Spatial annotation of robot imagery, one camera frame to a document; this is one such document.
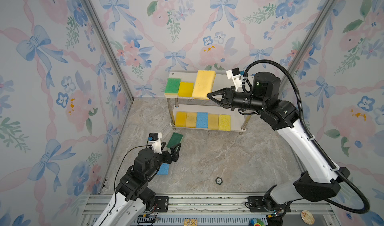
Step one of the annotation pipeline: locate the poker chip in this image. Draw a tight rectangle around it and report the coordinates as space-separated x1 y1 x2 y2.
216 177 223 185

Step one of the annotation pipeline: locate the colourful toy object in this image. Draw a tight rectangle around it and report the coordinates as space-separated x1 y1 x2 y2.
249 218 266 226

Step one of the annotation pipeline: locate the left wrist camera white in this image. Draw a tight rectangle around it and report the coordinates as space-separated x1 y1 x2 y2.
148 132 162 154

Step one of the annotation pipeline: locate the round beige disc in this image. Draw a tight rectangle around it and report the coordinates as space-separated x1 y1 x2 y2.
301 210 315 226

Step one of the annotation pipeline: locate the small yellow circuit board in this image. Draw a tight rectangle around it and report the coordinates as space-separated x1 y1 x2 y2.
184 219 198 226

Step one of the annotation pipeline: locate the blue sponge left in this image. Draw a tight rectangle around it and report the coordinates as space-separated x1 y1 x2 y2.
157 163 170 175

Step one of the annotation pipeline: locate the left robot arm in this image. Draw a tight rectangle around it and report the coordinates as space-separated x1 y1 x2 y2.
94 143 182 226

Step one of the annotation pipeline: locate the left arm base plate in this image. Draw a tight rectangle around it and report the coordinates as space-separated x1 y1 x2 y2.
146 196 170 213

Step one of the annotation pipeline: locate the dark green scouring sponge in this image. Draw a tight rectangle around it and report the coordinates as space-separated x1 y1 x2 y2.
167 133 183 149

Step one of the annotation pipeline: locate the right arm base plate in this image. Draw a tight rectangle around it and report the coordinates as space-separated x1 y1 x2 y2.
245 196 291 214

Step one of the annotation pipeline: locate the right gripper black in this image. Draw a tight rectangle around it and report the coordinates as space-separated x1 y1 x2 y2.
208 88 268 116

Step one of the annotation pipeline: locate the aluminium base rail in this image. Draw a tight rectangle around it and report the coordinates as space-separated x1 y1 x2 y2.
78 193 340 226

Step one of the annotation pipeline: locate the bright yellow sponge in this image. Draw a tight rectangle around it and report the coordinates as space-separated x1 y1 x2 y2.
178 82 194 97
175 111 187 127

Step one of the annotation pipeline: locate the white two-tier shelf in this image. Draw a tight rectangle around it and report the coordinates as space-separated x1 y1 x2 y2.
165 72 251 134

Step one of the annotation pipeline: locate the pale yellow sponge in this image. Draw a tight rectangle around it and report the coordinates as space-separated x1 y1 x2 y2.
192 70 216 100

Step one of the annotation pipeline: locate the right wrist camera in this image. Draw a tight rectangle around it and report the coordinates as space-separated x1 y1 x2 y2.
226 68 244 92

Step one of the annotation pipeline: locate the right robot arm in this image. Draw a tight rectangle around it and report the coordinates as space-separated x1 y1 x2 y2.
207 72 342 212

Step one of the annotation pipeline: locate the thin black cable left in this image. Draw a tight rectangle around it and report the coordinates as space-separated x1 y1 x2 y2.
98 145 151 226

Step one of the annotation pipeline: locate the large blue sponge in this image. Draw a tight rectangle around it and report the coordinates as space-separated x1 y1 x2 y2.
196 112 209 129

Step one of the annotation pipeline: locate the black corrugated cable right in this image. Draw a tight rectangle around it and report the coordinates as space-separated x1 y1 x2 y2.
242 59 371 215

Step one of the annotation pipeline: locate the yellow-green sponge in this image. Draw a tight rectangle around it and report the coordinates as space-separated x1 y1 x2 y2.
219 114 232 131

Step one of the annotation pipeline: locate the tan yellow orange-backed sponge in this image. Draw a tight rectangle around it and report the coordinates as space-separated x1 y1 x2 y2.
186 112 197 128

